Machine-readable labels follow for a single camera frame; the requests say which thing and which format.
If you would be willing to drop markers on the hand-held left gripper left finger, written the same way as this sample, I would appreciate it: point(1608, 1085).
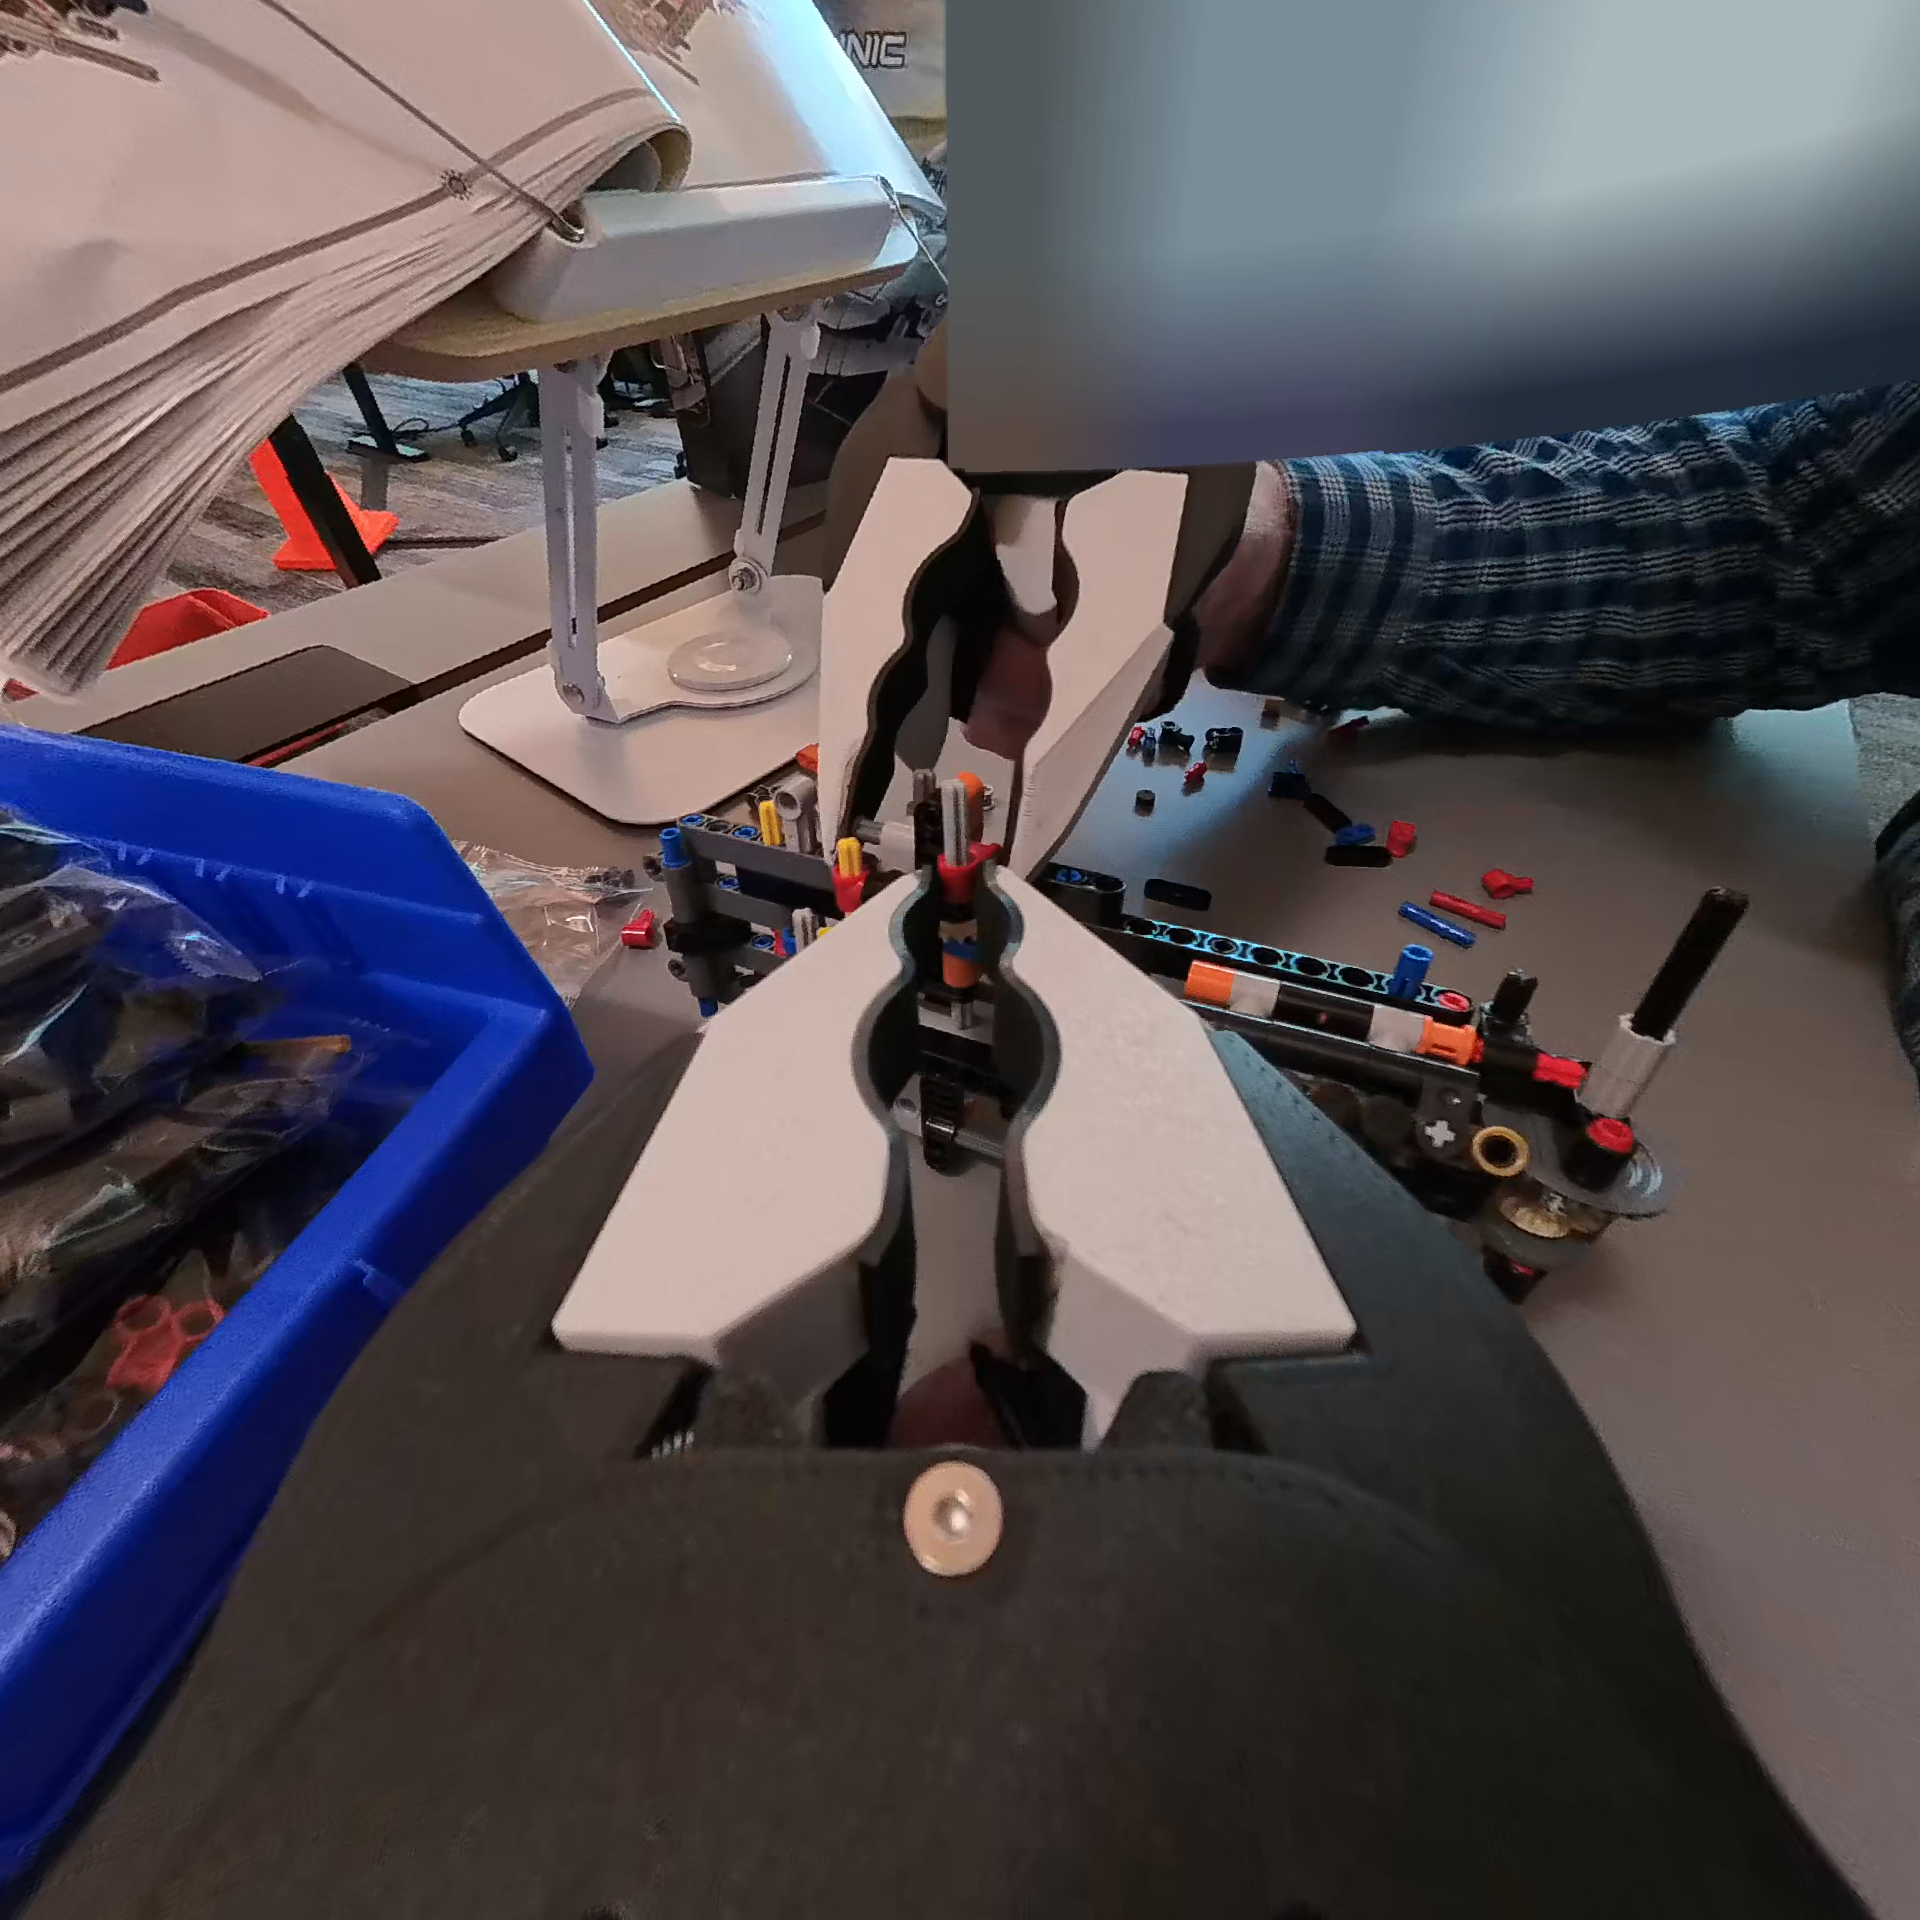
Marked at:
point(737, 1187)

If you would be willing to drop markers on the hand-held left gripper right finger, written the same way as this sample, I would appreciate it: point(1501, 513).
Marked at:
point(1185, 1187)

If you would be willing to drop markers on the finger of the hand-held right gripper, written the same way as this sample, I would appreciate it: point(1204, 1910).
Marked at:
point(875, 599)
point(1117, 631)

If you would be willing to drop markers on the lego car chassis model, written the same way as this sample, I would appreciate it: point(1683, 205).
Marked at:
point(1304, 960)

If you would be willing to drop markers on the person's right forearm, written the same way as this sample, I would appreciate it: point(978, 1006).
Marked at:
point(1574, 568)

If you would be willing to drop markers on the blue long lego pin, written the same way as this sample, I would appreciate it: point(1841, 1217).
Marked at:
point(1434, 922)

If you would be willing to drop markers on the red long lego pin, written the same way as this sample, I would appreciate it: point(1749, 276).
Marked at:
point(1467, 910)

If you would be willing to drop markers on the person's right hand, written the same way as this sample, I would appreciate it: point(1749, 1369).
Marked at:
point(1264, 578)

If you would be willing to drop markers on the white book stand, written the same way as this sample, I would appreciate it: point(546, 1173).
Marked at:
point(646, 750)

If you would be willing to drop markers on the crumpled clear plastic bag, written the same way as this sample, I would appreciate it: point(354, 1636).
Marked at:
point(556, 898)

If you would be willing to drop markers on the blue plastic bin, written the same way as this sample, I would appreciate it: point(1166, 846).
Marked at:
point(377, 1049)

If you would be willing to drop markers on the orange traffic cone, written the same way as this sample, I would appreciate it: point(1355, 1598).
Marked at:
point(181, 621)
point(326, 523)

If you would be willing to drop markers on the pile of clear parts bags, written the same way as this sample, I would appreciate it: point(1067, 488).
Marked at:
point(152, 1080)

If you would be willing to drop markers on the instruction booklet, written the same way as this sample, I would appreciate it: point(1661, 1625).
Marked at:
point(302, 227)

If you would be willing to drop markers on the person's plaid shirt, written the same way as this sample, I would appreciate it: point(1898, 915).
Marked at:
point(1902, 931)

